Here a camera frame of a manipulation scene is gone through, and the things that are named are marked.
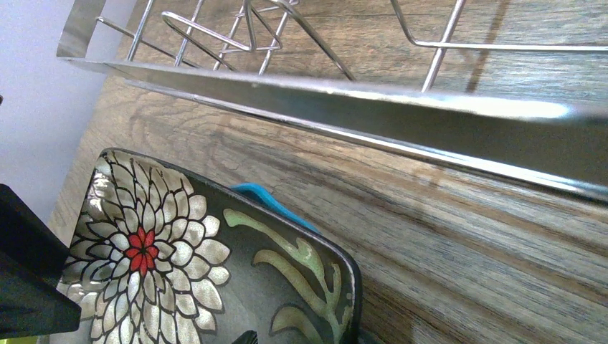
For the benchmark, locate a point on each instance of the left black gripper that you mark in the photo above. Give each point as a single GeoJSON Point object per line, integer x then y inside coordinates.
{"type": "Point", "coordinates": [32, 261]}

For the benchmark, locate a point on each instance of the metal wire dish rack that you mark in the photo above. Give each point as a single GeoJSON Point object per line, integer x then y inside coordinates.
{"type": "Point", "coordinates": [555, 146]}

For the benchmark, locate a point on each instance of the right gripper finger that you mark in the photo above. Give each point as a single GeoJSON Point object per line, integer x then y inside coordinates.
{"type": "Point", "coordinates": [247, 337]}

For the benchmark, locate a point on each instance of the black floral square plate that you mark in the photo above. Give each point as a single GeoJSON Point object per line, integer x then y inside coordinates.
{"type": "Point", "coordinates": [163, 255]}

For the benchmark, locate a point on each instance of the blue plate under square plate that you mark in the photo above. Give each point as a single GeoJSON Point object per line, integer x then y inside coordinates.
{"type": "Point", "coordinates": [259, 195]}

